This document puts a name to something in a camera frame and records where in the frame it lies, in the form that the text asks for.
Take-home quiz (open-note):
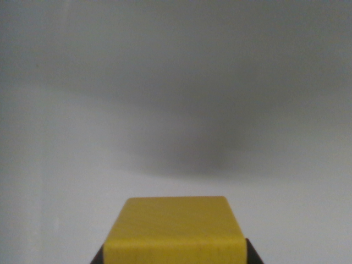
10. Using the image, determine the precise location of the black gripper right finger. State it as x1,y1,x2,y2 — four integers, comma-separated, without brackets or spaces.
245,238,265,264

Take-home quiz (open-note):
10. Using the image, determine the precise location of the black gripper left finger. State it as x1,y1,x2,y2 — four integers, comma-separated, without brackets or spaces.
91,244,106,264

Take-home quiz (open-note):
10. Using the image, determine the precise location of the white plastic bin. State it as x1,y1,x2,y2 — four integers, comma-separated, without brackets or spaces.
0,0,352,264

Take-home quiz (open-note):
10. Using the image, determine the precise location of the yellow cube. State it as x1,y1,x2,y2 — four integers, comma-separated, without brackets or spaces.
103,195,247,264

